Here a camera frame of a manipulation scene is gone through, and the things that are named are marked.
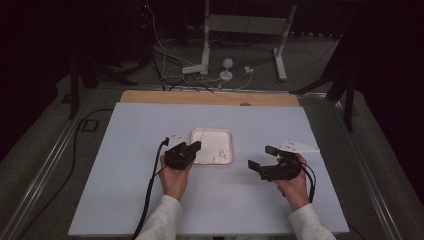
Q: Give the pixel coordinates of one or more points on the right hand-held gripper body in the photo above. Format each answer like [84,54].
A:
[283,168]

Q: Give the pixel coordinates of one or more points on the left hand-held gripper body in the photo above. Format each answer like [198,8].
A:
[180,155]

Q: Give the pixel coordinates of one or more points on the metal tray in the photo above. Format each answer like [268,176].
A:
[213,143]

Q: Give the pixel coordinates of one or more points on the thin wooden skewer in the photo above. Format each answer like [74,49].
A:
[206,125]

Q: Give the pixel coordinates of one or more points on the white marshmallow piece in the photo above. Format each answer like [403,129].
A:
[227,156]
[222,153]
[219,160]

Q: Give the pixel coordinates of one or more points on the person's right hand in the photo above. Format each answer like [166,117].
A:
[295,191]

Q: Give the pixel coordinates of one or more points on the person's left hand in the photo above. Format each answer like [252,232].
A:
[175,181]

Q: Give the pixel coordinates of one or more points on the pale blue table mat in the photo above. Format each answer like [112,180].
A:
[133,140]

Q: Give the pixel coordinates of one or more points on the white power strip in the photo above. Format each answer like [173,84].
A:
[194,69]

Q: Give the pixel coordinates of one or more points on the small white round lamp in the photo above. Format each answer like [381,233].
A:
[227,68]

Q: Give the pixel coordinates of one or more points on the white plug adapter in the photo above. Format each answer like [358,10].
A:
[248,69]

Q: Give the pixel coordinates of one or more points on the black square floor plate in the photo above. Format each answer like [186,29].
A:
[89,125]

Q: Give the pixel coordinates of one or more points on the black tripod stand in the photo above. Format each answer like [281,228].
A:
[343,80]
[86,73]

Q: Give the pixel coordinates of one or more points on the aluminium floor rail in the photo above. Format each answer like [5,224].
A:
[43,170]
[366,173]

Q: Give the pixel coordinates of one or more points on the white metal stand frame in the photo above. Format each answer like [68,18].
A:
[246,24]

